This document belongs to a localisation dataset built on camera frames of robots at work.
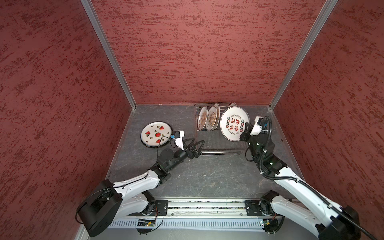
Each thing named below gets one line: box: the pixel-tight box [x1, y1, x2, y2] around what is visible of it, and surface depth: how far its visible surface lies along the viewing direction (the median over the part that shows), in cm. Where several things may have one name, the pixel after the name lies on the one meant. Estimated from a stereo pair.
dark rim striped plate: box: [140, 127, 173, 149], surface depth 102 cm
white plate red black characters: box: [220, 106, 251, 142], surface depth 82 cm
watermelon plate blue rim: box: [140, 121, 173, 148], surface depth 102 cm
